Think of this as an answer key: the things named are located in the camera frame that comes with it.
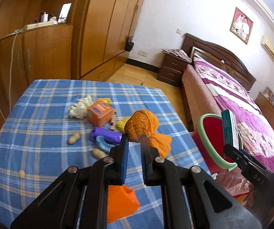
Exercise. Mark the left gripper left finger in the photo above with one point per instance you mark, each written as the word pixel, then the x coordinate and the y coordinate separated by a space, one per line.
pixel 78 197

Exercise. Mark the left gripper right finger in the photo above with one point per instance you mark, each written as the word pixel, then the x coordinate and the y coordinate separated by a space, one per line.
pixel 190 197

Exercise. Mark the white medicine box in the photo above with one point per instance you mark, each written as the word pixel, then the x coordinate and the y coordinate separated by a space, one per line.
pixel 230 130

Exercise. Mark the orange waffle cloth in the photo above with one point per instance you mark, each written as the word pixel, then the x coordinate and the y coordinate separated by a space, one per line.
pixel 121 202

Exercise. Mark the light blue plastic scoop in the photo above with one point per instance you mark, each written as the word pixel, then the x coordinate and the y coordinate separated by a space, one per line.
pixel 106 143

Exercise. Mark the orange mesh net bag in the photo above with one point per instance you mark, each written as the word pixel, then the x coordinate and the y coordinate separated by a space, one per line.
pixel 144 122

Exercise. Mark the red trash bin green rim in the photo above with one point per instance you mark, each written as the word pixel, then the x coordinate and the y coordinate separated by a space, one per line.
pixel 209 138

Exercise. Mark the peanut shell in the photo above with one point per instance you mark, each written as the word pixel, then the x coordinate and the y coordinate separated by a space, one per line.
pixel 98 154
pixel 73 138

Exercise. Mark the small peanut piece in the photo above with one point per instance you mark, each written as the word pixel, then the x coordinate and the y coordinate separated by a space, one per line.
pixel 22 174

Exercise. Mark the purple plastic wrapper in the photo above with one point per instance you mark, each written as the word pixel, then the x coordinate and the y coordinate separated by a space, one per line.
pixel 111 136

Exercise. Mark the blue plaid tablecloth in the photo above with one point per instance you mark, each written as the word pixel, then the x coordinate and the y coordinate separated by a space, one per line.
pixel 34 135

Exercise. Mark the cardboard strip piece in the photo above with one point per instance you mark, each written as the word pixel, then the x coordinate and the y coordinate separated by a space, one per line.
pixel 113 120

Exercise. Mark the orange cardboard box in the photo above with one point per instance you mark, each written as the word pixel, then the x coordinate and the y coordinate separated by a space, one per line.
pixel 99 113

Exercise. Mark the bed with purple quilt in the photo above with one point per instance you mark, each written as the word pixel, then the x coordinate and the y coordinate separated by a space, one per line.
pixel 217 80

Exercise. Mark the small yellow packet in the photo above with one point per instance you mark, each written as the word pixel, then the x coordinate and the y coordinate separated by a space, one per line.
pixel 105 100

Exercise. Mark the dark wooden nightstand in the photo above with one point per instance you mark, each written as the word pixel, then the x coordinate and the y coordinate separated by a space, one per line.
pixel 171 69

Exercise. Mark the folded cloth on nightstand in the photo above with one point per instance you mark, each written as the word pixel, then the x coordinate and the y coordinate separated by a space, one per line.
pixel 179 53

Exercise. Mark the framed wedding photo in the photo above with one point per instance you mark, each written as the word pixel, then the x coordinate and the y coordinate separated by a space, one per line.
pixel 241 25

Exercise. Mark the black bag on wardrobe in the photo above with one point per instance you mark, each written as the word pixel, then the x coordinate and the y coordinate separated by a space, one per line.
pixel 129 44

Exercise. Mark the curved wooden shelf cabinet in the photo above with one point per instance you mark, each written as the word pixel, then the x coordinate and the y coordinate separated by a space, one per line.
pixel 25 56

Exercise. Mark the white power strip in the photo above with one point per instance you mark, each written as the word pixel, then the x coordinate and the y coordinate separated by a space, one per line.
pixel 38 25

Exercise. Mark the wooden wardrobe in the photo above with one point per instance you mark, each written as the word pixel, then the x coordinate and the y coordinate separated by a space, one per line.
pixel 100 31

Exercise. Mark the small photo card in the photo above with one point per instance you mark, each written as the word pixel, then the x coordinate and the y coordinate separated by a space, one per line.
pixel 64 13

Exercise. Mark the wall air conditioner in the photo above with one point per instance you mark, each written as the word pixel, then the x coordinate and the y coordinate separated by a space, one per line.
pixel 266 44

